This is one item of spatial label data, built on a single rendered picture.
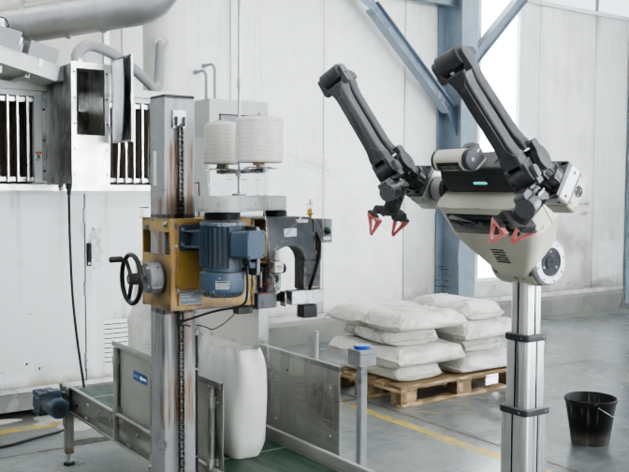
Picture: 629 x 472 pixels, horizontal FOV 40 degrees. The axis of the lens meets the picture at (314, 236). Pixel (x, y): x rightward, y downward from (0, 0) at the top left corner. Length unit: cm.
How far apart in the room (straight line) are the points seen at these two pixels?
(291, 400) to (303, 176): 449
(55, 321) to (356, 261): 362
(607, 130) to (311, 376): 803
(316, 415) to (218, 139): 124
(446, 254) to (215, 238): 642
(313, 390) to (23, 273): 253
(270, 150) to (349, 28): 566
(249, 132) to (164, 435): 109
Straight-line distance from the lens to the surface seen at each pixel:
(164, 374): 304
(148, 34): 640
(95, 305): 577
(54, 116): 548
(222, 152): 310
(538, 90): 1023
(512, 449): 313
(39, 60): 529
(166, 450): 311
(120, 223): 579
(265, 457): 352
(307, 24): 819
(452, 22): 920
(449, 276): 907
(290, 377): 375
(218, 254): 281
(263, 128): 287
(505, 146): 246
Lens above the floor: 143
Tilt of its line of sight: 3 degrees down
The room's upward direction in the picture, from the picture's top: straight up
